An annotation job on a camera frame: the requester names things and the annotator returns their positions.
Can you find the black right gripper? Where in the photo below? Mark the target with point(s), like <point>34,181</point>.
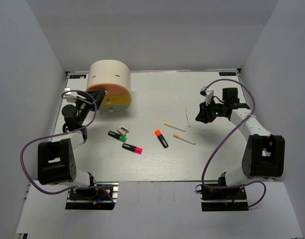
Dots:
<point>204,115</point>

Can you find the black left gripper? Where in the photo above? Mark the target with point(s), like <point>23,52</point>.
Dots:
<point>88,101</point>

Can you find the cream round drawer organizer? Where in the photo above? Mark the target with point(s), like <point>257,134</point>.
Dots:
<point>114,77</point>

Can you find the dark yellow cap white marker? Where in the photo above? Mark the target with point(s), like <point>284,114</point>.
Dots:
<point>183,139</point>

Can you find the bright yellow cap white marker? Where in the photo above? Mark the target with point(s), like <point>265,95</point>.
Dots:
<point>174,127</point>

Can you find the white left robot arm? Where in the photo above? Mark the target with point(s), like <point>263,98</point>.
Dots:
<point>56,161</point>

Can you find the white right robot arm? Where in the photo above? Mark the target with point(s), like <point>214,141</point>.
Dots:
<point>264,153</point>

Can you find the pale yellow cap white marker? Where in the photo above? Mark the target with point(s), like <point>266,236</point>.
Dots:
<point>187,117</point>

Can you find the pink correction tape dispenser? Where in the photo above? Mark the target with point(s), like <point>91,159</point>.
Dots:
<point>122,130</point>

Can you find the green cap black highlighter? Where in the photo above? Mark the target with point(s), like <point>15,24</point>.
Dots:
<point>117,136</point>

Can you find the orange cap black highlighter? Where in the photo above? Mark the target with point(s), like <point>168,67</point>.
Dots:
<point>161,138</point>

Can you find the pink cap black highlighter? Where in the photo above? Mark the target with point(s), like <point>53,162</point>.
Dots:
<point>132,148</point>

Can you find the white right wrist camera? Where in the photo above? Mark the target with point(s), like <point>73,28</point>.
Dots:
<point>208,93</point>

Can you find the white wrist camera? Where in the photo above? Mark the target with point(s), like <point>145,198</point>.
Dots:
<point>208,93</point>
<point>70,95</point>

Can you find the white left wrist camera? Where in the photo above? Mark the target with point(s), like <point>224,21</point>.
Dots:
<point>70,95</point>

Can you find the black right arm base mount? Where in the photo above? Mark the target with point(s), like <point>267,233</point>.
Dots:
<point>219,200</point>

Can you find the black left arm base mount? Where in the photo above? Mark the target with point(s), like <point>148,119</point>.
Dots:
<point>93,199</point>

